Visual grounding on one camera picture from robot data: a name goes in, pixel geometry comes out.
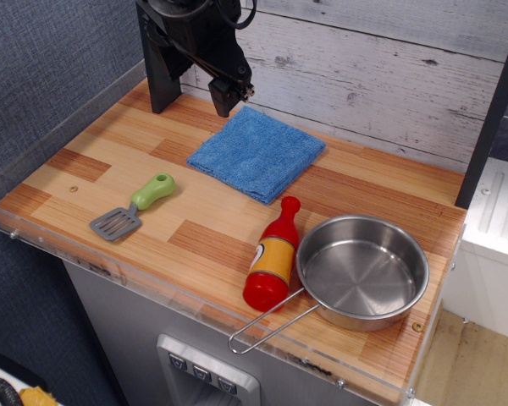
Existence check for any red toy sauce bottle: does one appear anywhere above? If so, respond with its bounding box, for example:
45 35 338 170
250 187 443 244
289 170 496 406
242 196 301 312

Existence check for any dark upright post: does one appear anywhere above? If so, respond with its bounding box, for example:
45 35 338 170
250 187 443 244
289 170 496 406
455 54 508 209
135 1 181 114

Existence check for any white ribbed side shelf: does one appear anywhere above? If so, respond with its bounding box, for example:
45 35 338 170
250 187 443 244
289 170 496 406
442 158 508 336

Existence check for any grey cabinet with button panel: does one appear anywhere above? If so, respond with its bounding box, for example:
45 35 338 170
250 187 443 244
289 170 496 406
65 263 369 405

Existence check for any dark left upright post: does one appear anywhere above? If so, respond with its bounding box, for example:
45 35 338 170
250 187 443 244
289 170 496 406
135 1 181 114

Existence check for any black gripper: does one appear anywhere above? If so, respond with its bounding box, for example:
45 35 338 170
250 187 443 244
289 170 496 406
143 1 255 118

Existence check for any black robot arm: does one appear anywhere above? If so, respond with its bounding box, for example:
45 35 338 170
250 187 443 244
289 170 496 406
136 0 257 118

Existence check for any green handled grey spatula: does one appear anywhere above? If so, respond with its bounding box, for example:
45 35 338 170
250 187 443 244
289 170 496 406
90 173 176 241

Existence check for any blue folded cloth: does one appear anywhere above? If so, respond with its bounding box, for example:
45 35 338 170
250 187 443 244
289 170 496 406
187 107 326 205

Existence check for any clear acrylic table guard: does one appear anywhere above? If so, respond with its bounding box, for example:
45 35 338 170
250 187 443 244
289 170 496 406
0 66 465 405

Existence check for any stainless steel pan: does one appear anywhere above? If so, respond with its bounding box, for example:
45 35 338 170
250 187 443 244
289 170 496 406
228 214 431 355

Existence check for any dark right upright post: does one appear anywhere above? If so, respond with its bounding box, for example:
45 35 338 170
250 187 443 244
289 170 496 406
455 54 508 209

